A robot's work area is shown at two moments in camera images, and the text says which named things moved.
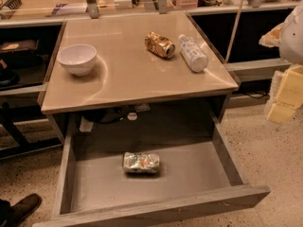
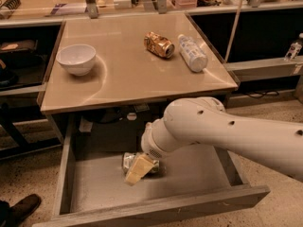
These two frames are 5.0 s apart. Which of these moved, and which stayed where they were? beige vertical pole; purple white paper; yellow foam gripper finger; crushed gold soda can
Moved: yellow foam gripper finger
Stayed: purple white paper; crushed gold soda can; beige vertical pole
